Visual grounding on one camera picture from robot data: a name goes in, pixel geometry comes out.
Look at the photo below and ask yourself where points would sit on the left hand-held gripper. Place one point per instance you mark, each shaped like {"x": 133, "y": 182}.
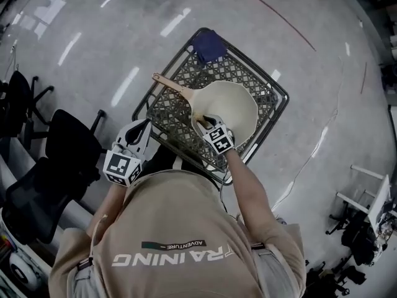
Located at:
{"x": 121, "y": 166}

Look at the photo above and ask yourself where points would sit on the white round appliance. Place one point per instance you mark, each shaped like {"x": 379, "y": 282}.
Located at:
{"x": 23, "y": 270}

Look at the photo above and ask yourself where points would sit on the blue cloth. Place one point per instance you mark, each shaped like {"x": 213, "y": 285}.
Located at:
{"x": 209, "y": 46}

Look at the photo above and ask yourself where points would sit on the person's left forearm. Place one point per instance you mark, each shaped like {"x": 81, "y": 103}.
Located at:
{"x": 105, "y": 203}

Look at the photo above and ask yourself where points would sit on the white power strip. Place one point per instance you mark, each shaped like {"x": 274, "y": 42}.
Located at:
{"x": 14, "y": 46}

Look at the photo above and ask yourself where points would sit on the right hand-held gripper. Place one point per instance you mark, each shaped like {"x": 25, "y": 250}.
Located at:
{"x": 220, "y": 140}

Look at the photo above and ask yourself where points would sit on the person's right forearm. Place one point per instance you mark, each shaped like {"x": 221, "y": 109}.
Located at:
{"x": 248, "y": 191}

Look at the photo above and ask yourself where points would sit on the white desk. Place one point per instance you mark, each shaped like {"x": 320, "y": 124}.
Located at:
{"x": 378, "y": 197}

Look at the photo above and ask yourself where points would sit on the black mesh office chair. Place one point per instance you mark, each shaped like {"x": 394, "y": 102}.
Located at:
{"x": 37, "y": 203}

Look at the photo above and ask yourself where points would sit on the person's printed t-shirt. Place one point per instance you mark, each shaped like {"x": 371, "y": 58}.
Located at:
{"x": 173, "y": 216}

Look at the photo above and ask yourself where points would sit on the dark woven lattice table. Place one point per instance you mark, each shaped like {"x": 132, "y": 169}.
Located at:
{"x": 167, "y": 110}

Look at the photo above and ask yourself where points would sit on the person's black trousers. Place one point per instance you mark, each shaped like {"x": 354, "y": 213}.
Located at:
{"x": 164, "y": 160}

